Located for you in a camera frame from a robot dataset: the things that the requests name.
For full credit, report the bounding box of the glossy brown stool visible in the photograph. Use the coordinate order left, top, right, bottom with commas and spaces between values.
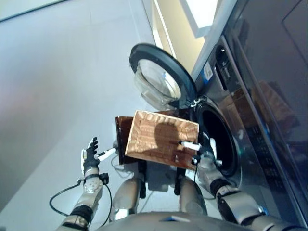
115, 109, 191, 200

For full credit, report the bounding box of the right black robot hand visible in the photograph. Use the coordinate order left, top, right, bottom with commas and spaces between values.
178, 133, 217, 164

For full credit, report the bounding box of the right silver robot leg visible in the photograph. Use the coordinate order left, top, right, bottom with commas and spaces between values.
178, 177, 208, 216

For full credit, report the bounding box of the clear plastic bag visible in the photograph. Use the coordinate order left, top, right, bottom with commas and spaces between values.
109, 178, 142, 222

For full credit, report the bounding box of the silver robot torso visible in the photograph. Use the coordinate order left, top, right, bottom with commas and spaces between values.
96, 211, 253, 231

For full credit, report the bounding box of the dark grey washing machine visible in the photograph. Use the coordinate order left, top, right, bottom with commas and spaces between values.
222, 0, 308, 169
192, 36, 308, 227

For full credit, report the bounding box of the round glass washer door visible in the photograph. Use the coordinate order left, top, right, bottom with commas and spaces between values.
128, 43, 198, 111

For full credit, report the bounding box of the rectangular wicker laundry basket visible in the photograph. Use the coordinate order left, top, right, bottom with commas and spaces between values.
124, 110, 200, 171

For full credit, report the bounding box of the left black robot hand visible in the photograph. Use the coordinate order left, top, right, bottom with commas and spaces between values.
81, 137, 117, 176

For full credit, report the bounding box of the blue white energy label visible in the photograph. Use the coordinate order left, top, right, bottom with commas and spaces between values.
203, 61, 215, 82

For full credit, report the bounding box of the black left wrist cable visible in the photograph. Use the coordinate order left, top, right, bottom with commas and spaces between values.
49, 178, 114, 228

